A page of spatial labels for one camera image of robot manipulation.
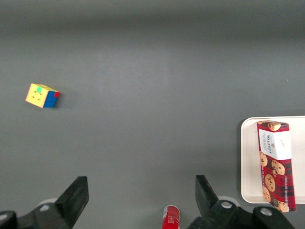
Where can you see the cream plastic tray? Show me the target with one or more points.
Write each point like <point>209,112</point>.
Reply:
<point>250,155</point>

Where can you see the red drink bottle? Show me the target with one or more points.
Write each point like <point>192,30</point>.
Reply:
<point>170,218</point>

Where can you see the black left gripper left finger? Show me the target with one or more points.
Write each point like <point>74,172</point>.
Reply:
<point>71,202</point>

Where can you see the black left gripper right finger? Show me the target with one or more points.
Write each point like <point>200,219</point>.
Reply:
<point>209,210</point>

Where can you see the colourful puzzle cube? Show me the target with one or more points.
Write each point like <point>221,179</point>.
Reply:
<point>39,96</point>

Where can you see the red tartan cookie box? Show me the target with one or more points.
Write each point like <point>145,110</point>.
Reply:
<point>278,167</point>

